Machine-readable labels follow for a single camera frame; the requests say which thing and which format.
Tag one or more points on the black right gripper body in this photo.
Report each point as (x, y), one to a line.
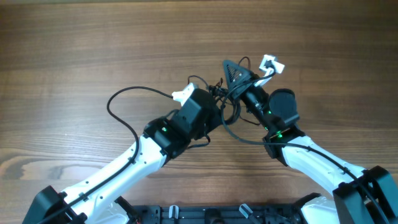
(243, 86)

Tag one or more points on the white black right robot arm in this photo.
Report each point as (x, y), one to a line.
(359, 195)

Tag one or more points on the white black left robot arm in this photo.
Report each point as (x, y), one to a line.
(97, 199)

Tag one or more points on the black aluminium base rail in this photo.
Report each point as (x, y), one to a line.
(244, 213)

